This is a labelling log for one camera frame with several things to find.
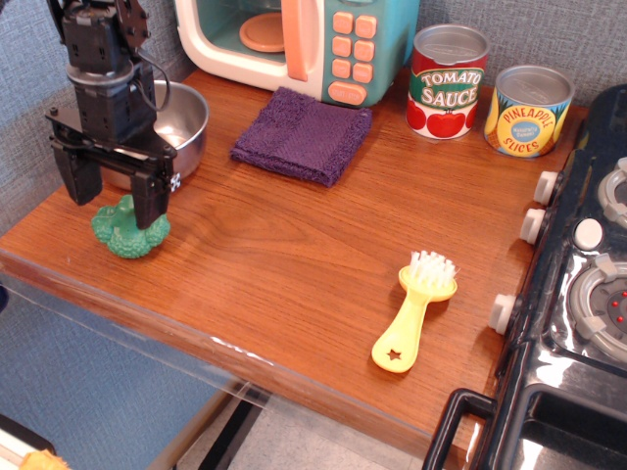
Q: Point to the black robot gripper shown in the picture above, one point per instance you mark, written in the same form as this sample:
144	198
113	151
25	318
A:
81	170

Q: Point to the green toy broccoli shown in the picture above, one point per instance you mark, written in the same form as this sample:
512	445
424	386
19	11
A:
116	227

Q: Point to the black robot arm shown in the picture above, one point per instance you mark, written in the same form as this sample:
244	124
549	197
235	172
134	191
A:
101	35

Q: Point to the purple folded towel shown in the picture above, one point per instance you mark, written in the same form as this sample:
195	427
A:
297	136

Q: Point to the stainless steel bowl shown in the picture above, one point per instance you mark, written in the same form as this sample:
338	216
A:
181	127

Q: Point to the toy microwave teal and white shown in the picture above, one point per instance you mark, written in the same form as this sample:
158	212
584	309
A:
344	53

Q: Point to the orange plush object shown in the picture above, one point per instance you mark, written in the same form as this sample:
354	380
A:
43	460

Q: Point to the yellow toy brush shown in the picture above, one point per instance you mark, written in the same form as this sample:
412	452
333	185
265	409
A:
429	278

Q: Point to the tomato sauce can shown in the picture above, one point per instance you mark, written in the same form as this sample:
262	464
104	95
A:
446	74

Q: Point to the grey stove knob lower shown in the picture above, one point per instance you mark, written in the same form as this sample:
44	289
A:
501	311

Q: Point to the grey stove knob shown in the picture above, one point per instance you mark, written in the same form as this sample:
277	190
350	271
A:
545	187
501	311
531	225

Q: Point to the grey stove knob middle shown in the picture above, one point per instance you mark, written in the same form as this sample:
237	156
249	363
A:
531	225

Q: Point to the pineapple slices can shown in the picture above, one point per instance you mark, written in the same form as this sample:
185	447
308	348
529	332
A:
528	109

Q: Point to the grey stove knob upper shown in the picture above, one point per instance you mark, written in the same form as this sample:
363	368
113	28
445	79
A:
545	187

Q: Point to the black toy stove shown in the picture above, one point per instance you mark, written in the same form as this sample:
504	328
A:
560	401

